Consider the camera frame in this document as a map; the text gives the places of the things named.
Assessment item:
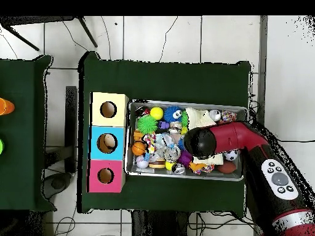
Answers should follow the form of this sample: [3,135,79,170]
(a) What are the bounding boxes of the blue spiky ball with eyes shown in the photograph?
[163,105,183,124]

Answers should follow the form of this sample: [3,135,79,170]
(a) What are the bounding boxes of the orange cone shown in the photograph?
[0,97,15,116]

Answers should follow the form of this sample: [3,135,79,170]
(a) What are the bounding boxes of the black upright panel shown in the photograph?
[65,85,78,173]

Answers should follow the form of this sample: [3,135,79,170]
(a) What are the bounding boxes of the yellow ball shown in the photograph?
[150,106,164,120]

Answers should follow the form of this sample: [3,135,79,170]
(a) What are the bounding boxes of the black and white soccer ball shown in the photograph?
[223,149,239,162]

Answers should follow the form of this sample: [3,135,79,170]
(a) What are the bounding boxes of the black power cable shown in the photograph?
[277,139,315,144]

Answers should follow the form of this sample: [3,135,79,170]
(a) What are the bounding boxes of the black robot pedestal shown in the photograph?
[131,210,190,236]

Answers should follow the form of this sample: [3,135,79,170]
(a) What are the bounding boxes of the black tripod stand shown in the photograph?
[0,15,98,52]

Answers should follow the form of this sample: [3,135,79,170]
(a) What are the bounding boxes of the colourful confetti ball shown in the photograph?
[219,109,237,123]

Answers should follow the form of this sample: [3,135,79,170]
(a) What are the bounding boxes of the dark grey stand base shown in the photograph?
[42,171,73,200]

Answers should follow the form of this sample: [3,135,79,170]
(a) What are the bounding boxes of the silver tin can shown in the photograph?
[209,109,222,122]

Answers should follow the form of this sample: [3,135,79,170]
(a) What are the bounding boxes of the wooden three-hole box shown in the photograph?
[86,92,130,194]

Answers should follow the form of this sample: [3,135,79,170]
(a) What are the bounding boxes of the clear mesh bin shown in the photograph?
[124,99,248,182]

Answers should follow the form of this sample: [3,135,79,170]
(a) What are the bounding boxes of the orange toy basketball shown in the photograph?
[131,141,147,156]

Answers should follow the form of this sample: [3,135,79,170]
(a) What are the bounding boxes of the cream waffle cloth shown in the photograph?
[185,107,225,166]

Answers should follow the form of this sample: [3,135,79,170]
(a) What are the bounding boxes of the brown toy football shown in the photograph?
[217,160,237,175]

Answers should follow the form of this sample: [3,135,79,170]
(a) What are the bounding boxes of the dark green table cloth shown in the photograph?
[77,50,252,214]
[0,54,57,213]

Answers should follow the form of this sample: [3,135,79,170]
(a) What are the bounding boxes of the green spiky ball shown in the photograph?
[136,114,159,135]

